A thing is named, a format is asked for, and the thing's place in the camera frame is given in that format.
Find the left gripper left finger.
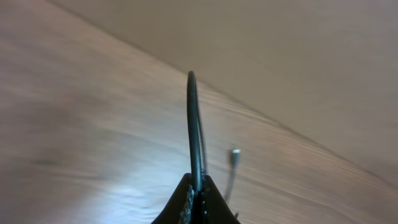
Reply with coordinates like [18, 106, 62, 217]
[152, 173, 195, 224]

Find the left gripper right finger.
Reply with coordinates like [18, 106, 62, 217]
[202, 175, 240, 224]

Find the black USB cable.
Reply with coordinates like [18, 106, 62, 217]
[186, 70, 242, 203]

